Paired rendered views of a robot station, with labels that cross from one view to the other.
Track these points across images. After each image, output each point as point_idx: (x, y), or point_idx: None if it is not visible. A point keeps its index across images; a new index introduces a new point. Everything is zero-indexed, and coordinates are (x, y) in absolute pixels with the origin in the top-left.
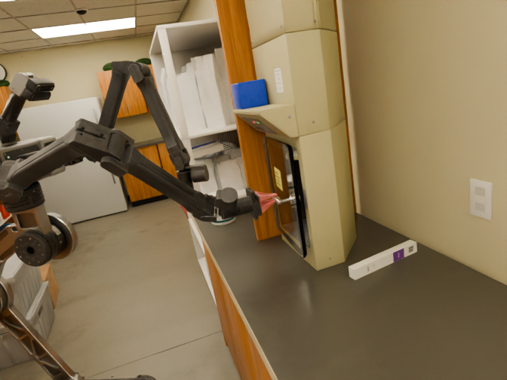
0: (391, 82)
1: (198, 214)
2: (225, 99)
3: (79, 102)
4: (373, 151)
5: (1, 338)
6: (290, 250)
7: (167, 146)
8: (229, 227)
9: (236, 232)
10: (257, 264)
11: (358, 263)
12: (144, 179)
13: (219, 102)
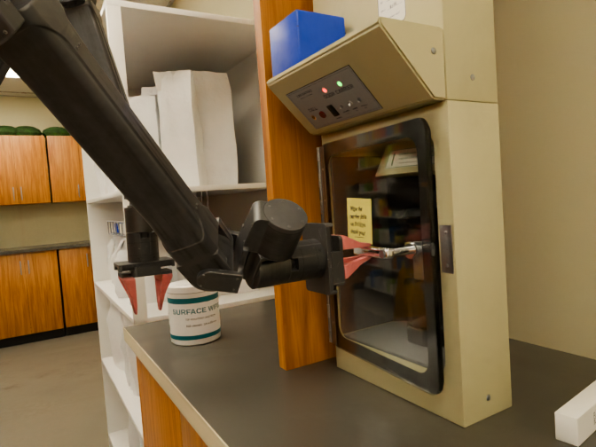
0: (550, 72)
1: (196, 265)
2: (202, 147)
3: None
4: None
5: None
6: (368, 387)
7: None
8: (212, 348)
9: (230, 356)
10: (307, 417)
11: (571, 404)
12: (66, 106)
13: (194, 145)
